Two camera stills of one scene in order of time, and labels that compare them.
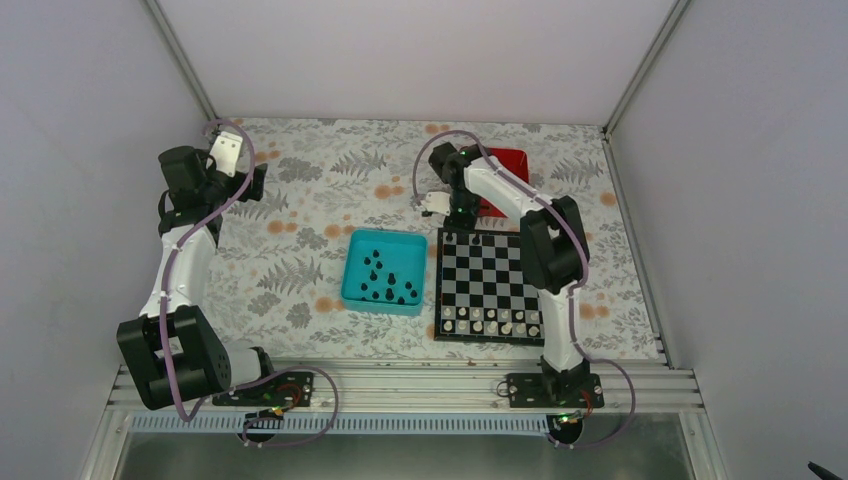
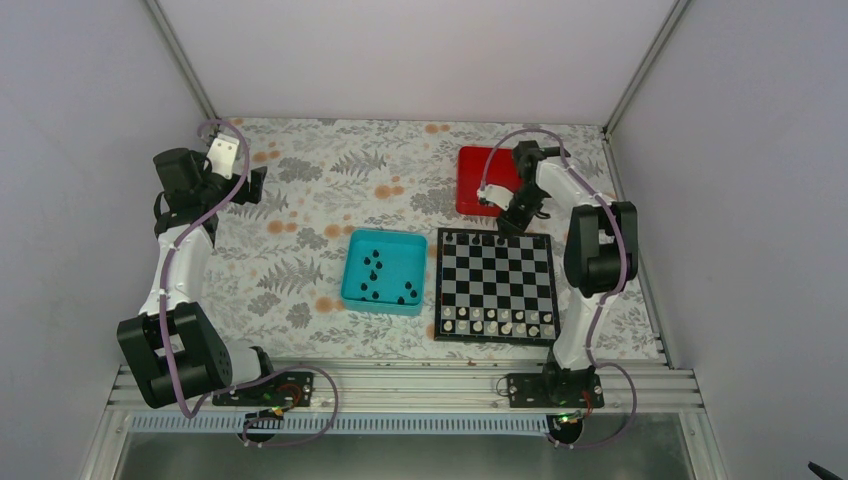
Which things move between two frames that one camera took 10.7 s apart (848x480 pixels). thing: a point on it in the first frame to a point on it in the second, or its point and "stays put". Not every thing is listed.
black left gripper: (255, 192) stays put
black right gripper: (462, 225) to (516, 226)
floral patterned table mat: (277, 277) stays put
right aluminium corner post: (668, 30) stays put
